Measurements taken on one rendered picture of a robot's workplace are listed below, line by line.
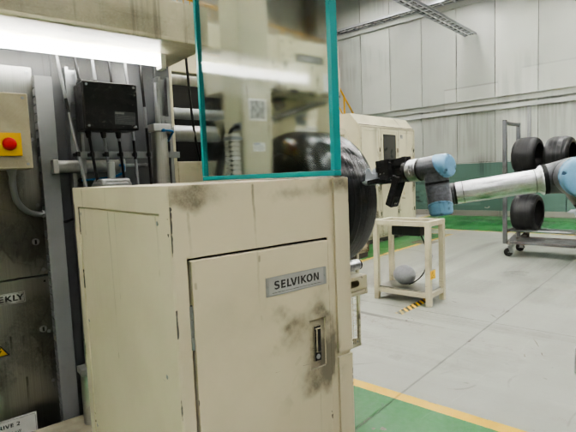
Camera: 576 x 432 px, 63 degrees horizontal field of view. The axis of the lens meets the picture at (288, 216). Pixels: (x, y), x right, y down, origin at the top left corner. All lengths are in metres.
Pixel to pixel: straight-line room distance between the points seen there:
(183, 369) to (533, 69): 12.82
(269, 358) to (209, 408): 0.14
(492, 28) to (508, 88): 1.61
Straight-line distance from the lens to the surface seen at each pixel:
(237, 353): 0.84
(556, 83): 13.13
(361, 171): 1.77
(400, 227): 4.68
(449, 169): 1.53
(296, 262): 0.88
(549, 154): 7.12
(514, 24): 13.67
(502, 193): 1.67
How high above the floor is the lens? 1.27
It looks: 5 degrees down
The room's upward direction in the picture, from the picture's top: 2 degrees counter-clockwise
